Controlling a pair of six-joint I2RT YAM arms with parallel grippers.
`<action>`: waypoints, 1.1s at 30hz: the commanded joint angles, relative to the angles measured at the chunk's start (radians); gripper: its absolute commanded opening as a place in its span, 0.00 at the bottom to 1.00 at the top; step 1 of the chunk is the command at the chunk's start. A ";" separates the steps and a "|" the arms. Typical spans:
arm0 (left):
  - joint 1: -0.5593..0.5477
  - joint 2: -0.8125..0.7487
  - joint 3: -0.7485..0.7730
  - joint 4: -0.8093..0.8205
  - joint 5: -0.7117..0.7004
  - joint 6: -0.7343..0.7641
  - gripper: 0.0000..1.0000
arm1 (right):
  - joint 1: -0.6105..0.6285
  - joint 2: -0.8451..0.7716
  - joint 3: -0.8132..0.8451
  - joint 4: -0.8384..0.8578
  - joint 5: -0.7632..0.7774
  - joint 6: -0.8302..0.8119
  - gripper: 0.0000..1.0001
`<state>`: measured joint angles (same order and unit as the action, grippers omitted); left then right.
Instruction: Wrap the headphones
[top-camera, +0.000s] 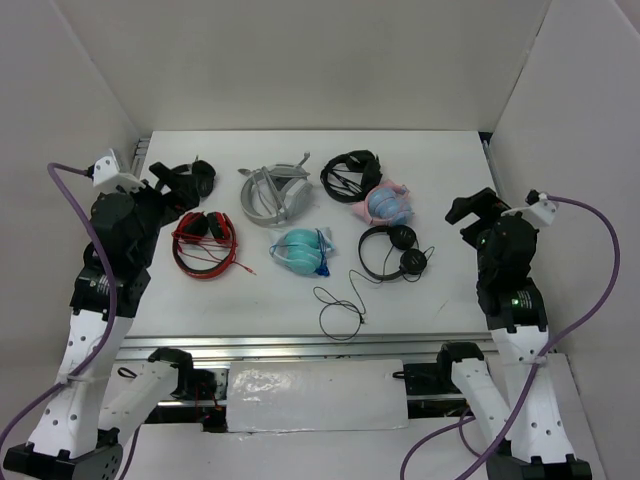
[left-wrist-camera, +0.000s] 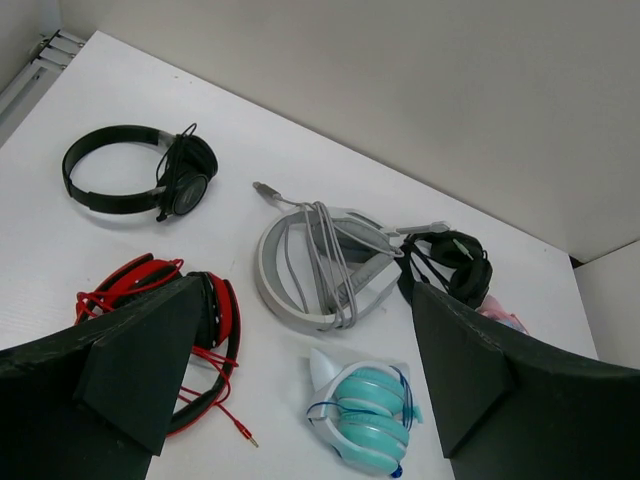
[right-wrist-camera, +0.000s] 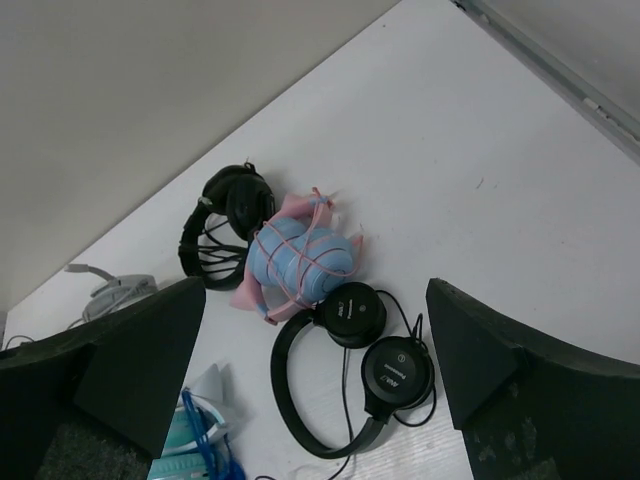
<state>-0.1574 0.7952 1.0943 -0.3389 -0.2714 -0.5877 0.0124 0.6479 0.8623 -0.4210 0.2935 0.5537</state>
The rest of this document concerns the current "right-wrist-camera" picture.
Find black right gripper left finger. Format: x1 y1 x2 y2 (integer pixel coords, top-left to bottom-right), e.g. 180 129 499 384
1 278 206 479

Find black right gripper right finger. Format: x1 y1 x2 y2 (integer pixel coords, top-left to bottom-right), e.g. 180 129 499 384
426 278 639 479

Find black Panasonic headphones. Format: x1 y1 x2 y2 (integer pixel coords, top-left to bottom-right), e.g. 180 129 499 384
270 282 437 460

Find teal cat ear headphones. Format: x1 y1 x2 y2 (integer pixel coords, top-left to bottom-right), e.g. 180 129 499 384
148 364 246 479

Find grey white headphones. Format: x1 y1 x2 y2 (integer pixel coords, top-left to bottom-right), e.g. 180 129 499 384
64 263 159 330

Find black wrapped headphones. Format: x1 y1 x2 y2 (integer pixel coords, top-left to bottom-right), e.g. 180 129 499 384
178 161 276 291

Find pink and blue headphones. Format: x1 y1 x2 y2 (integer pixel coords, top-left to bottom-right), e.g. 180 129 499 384
230 188 364 325

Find aluminium table rail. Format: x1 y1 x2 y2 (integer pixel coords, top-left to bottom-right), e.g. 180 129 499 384
455 1 639 162

